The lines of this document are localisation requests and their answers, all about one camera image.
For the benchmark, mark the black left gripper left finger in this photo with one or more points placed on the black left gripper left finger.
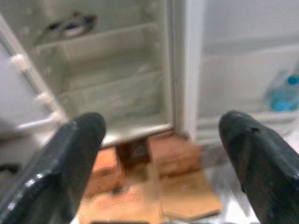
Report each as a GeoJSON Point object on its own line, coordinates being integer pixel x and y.
{"type": "Point", "coordinates": [58, 168]}

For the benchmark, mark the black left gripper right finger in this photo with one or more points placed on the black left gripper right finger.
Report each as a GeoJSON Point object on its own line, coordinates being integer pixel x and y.
{"type": "Point", "coordinates": [264, 168]}

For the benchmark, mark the clear bottle with blue cap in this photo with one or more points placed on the clear bottle with blue cap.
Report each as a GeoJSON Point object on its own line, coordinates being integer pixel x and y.
{"type": "Point", "coordinates": [283, 98]}

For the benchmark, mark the clear fridge crisper drawer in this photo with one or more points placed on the clear fridge crisper drawer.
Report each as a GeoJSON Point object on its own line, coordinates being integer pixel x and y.
{"type": "Point", "coordinates": [112, 95]}

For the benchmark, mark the white fridge door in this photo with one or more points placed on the white fridge door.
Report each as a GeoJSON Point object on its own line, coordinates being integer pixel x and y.
{"type": "Point", "coordinates": [233, 70]}

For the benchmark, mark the white fridge cabinet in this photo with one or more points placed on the white fridge cabinet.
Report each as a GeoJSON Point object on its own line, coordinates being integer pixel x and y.
{"type": "Point", "coordinates": [116, 58]}

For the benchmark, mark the glass fridge shelf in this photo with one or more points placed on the glass fridge shelf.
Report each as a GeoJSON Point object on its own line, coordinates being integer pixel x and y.
{"type": "Point", "coordinates": [100, 39]}

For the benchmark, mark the orange brick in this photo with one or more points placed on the orange brick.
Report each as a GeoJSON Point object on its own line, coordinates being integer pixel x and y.
{"type": "Point", "coordinates": [175, 158]}
{"type": "Point", "coordinates": [105, 172]}

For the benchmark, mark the brown cardboard sheet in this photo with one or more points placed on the brown cardboard sheet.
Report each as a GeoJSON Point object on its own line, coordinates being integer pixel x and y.
{"type": "Point", "coordinates": [121, 205]}
{"type": "Point", "coordinates": [189, 196]}

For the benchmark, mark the dark brown wooden block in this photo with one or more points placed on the dark brown wooden block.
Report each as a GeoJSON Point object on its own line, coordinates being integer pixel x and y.
{"type": "Point", "coordinates": [133, 154]}

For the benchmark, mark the dark bag of food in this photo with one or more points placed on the dark bag of food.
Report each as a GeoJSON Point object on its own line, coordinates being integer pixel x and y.
{"type": "Point", "coordinates": [70, 25]}

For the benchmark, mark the white rail with clips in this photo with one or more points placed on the white rail with clips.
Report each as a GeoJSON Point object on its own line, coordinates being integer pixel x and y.
{"type": "Point", "coordinates": [23, 67]}

